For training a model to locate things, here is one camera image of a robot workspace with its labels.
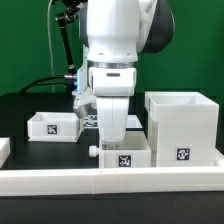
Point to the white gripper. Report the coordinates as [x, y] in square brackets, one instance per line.
[112, 113]

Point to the white drawer box front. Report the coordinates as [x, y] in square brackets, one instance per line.
[134, 152]

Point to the white drawer box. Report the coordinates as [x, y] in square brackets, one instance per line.
[54, 127]
[134, 152]

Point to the white drawer cabinet frame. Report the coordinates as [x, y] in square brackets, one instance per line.
[182, 128]

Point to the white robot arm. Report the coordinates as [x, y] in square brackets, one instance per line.
[117, 31]

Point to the white drawer box rear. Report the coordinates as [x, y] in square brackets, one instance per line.
[54, 127]

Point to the white left fence piece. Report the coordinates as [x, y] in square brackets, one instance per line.
[4, 150]

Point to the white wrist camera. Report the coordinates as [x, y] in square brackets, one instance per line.
[81, 106]

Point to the black camera stand pole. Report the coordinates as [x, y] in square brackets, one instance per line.
[63, 19]

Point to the white front fence rail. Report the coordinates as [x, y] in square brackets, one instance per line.
[112, 180]

